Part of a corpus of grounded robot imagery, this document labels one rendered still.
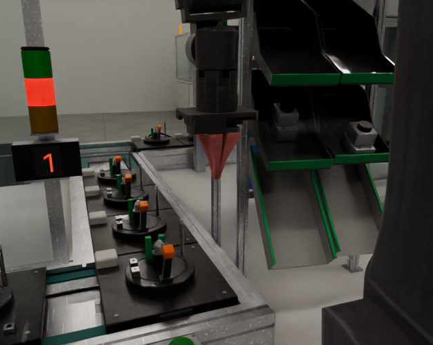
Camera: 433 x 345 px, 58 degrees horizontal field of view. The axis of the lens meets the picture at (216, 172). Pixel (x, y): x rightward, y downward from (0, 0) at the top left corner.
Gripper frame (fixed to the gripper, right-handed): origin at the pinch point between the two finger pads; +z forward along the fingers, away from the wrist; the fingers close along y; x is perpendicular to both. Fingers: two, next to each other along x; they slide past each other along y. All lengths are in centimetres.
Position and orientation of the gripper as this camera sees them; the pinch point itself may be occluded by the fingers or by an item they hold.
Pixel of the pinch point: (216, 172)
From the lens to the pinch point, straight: 57.2
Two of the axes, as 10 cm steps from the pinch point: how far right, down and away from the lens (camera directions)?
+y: -9.4, 1.0, -3.3
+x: 3.4, 2.8, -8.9
